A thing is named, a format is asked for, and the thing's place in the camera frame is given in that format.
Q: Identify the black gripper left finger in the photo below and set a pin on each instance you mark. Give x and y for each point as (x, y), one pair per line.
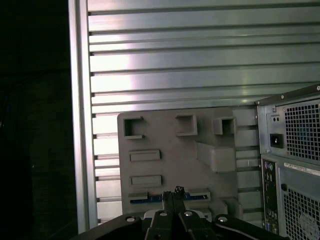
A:
(160, 227)

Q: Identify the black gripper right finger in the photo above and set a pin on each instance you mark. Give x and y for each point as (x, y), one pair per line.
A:
(195, 227)

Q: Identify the blue RAM stick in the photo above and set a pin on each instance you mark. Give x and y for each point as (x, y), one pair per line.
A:
(152, 198)

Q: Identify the grey parts rack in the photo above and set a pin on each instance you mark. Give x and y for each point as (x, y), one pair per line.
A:
(175, 162)

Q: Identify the black PC case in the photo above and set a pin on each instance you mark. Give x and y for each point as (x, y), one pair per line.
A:
(295, 180)

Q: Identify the grey power supply unit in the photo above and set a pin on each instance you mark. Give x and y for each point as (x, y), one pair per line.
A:
(276, 140)

